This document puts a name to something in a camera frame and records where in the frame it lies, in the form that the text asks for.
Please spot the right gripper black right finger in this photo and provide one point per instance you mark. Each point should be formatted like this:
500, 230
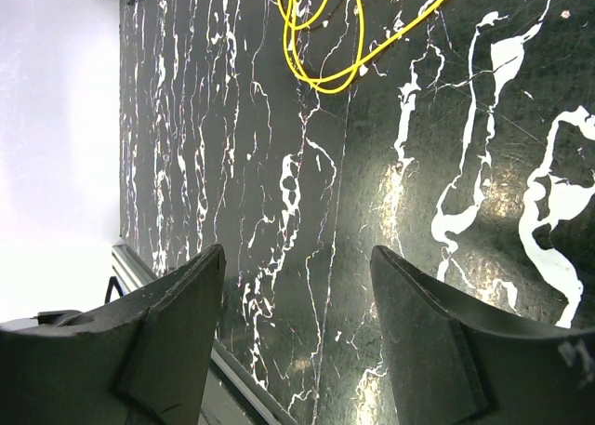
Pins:
454, 359

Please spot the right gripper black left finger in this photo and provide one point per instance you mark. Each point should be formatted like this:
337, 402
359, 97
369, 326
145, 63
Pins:
140, 359

